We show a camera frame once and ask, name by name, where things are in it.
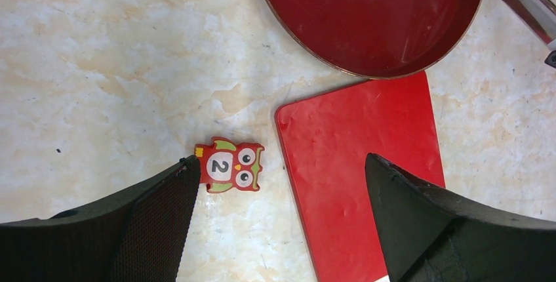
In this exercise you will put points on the round dark red tray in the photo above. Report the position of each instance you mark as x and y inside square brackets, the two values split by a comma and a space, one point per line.
[376, 39]

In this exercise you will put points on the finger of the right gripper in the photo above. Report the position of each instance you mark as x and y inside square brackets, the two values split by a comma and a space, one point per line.
[551, 59]

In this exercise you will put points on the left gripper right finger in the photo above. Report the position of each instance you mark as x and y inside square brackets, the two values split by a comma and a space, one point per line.
[428, 233]

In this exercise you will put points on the red rectangular lid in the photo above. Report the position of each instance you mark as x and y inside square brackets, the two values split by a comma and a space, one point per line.
[325, 141]

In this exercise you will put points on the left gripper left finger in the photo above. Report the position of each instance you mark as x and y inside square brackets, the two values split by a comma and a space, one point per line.
[136, 234]

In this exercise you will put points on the red owl number block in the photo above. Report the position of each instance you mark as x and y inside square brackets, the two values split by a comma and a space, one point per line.
[226, 165]

